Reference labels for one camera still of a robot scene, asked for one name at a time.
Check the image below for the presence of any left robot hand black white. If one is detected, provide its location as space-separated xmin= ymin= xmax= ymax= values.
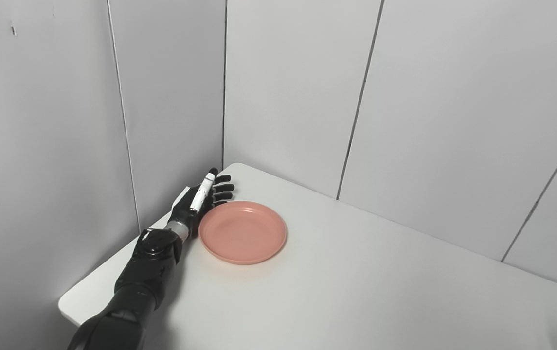
xmin=167 ymin=168 xmax=235 ymax=234

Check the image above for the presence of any pink round plate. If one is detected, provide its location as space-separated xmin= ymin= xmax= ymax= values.
xmin=198 ymin=201 xmax=288 ymax=265

